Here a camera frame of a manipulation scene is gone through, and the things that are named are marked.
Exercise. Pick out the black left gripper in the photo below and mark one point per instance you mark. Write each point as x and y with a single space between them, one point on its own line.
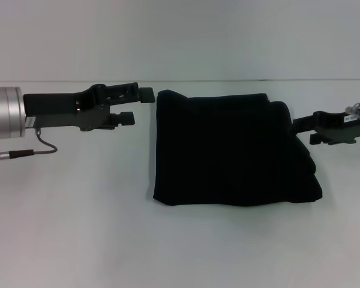
63 109

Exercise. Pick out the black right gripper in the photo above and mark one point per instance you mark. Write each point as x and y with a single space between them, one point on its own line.
345 127

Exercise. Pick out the black shirt with FREE print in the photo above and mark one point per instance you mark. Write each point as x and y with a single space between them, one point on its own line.
228 150

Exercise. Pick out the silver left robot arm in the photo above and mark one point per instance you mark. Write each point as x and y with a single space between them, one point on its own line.
4 112

